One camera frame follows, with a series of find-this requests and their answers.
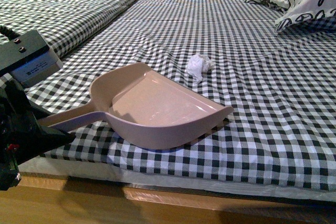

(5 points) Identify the wooden bed frame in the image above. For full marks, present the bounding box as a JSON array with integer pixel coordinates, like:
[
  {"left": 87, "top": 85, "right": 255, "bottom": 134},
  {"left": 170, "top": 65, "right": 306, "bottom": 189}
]
[{"left": 1, "top": 174, "right": 335, "bottom": 223}]

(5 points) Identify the black white checkered bedsheet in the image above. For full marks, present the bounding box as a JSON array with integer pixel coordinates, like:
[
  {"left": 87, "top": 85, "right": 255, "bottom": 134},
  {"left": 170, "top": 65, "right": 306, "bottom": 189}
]
[{"left": 27, "top": 0, "right": 335, "bottom": 192}]

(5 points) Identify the grey camera box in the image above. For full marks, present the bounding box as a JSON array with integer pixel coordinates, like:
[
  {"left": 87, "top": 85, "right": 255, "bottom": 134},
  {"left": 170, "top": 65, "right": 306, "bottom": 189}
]
[{"left": 1, "top": 26, "right": 63, "bottom": 88}]

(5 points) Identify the folded checkered quilt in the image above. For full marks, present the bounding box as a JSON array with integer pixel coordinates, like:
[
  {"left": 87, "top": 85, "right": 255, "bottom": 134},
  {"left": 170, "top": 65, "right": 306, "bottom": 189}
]
[{"left": 1, "top": 0, "right": 136, "bottom": 58}]

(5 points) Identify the beige plastic dustpan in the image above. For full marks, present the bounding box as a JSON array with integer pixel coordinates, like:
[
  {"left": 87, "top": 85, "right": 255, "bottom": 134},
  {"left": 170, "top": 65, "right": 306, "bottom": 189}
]
[{"left": 40, "top": 63, "right": 233, "bottom": 150}]

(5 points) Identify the crumpled white tissue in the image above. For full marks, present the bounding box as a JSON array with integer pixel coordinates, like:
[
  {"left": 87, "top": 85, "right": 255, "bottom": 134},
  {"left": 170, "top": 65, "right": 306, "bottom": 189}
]
[{"left": 186, "top": 54, "right": 215, "bottom": 84}]

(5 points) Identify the white mattress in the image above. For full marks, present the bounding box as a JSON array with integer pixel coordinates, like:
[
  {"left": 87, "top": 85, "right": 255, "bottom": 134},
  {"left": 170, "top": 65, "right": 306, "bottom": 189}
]
[{"left": 19, "top": 157, "right": 335, "bottom": 202}]

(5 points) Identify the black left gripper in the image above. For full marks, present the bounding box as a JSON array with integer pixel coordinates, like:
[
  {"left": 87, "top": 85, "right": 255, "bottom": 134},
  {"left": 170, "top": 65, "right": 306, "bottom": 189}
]
[{"left": 1, "top": 80, "right": 74, "bottom": 190}]

